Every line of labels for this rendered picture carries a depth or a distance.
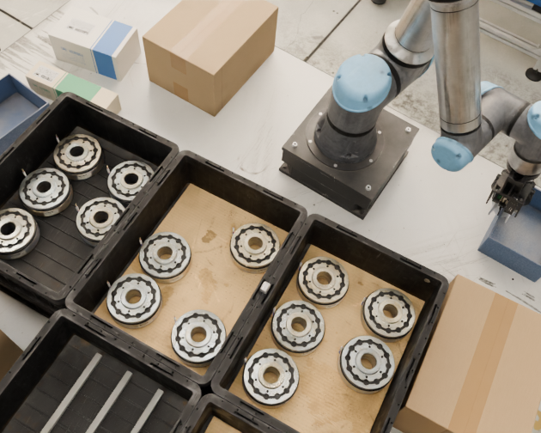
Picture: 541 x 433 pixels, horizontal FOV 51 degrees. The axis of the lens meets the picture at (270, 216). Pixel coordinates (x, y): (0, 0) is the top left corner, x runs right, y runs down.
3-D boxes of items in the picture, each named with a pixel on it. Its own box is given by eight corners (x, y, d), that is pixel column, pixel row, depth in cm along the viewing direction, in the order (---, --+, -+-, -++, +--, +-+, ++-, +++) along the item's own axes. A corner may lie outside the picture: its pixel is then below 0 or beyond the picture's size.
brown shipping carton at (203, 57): (211, 19, 171) (210, -28, 157) (274, 51, 166) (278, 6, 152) (148, 80, 157) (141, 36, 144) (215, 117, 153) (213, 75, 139)
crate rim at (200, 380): (183, 153, 121) (183, 146, 119) (309, 216, 116) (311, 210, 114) (63, 308, 103) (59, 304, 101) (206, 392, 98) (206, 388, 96)
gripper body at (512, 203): (483, 204, 130) (498, 171, 120) (498, 179, 134) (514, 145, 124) (515, 220, 127) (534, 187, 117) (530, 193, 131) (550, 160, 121)
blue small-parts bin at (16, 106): (-8, 168, 140) (-18, 151, 134) (-46, 136, 144) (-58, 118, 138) (56, 120, 149) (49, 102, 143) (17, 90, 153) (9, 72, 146)
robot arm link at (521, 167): (521, 131, 120) (560, 147, 117) (514, 145, 124) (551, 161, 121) (507, 154, 117) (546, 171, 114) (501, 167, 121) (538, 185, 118)
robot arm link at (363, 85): (315, 112, 130) (324, 70, 118) (354, 80, 135) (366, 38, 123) (355, 143, 127) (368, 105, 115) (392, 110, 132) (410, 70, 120)
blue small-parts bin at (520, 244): (506, 192, 147) (519, 178, 141) (562, 222, 144) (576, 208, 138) (477, 250, 139) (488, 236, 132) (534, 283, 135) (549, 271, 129)
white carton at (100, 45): (141, 52, 162) (136, 27, 155) (120, 82, 157) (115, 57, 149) (78, 31, 165) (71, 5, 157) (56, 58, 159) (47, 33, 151)
